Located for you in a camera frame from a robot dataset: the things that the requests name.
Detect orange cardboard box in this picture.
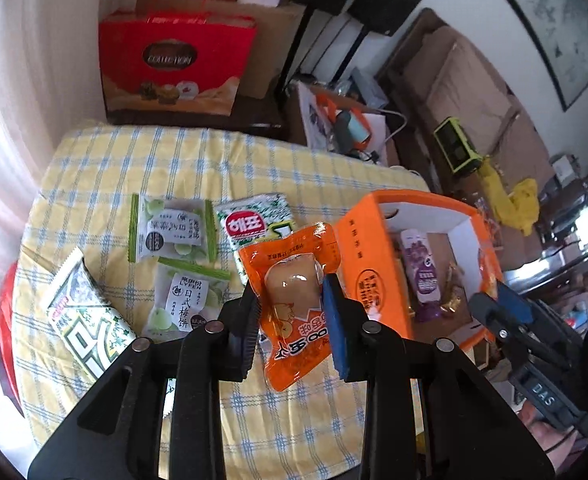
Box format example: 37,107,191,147
334,190,502,350

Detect green plum cake packet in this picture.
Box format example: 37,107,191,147
128,194,217,266

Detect red chocolate gift bag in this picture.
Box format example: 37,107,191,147
98,11,257,116

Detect orange snack packet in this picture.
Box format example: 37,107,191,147
477,248,498,300
239,222,341,391

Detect brown cardboard box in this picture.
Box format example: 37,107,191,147
137,0,305,99

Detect green seaweed snack pack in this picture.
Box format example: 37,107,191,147
41,247,137,380

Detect white paper bag orange handles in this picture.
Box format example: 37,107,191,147
288,81,388,167

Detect purple jelly pouch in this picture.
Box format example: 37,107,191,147
399,229,442,323

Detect brown sofa cushion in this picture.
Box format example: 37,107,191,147
402,26,514,155

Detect white curtain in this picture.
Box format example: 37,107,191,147
0,0,146,261

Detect person right hand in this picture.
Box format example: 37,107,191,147
518,401,577,471

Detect yellow plastic bag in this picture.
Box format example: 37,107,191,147
510,178,540,236
477,157,522,229

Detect yellow checkered tablecloth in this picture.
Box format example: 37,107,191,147
11,123,431,480

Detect golden candy packet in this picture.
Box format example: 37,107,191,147
439,284,465,316

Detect green portable radio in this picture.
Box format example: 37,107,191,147
434,116,483,178

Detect framed wall painting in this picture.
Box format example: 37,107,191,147
507,0,588,110

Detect right black speaker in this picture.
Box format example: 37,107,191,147
347,0,422,37

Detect red plastic bag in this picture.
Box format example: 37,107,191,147
0,262,24,416

